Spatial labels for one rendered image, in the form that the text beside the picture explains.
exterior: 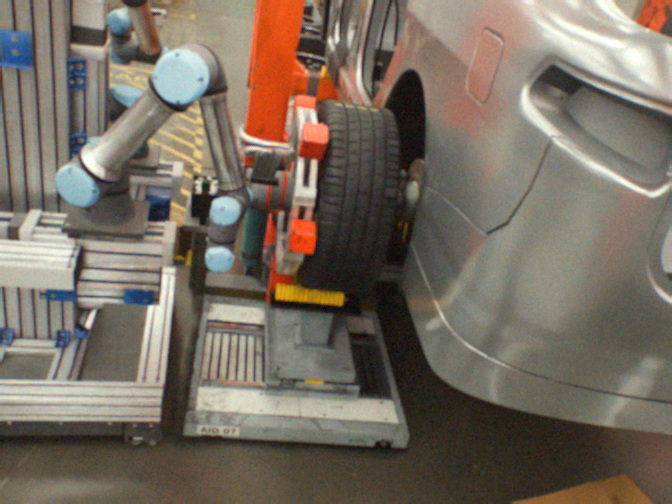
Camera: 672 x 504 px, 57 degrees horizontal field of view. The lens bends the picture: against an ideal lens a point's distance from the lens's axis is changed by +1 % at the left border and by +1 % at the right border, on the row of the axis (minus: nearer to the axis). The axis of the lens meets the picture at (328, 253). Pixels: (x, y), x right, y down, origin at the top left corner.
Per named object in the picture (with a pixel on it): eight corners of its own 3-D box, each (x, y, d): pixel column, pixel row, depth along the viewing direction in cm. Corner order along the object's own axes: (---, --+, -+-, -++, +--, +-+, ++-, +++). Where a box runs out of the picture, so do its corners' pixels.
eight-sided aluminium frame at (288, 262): (296, 301, 204) (325, 149, 178) (276, 299, 203) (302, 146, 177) (290, 226, 251) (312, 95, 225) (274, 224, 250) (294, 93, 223)
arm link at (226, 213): (219, 188, 169) (215, 223, 174) (207, 204, 159) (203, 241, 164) (247, 195, 169) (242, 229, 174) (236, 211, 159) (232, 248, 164)
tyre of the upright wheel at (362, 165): (345, 257, 260) (375, 327, 198) (290, 251, 256) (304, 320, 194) (373, 100, 239) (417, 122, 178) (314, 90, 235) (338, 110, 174)
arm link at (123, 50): (136, 69, 234) (136, 39, 229) (106, 62, 234) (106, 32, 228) (143, 64, 241) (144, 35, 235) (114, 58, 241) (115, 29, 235)
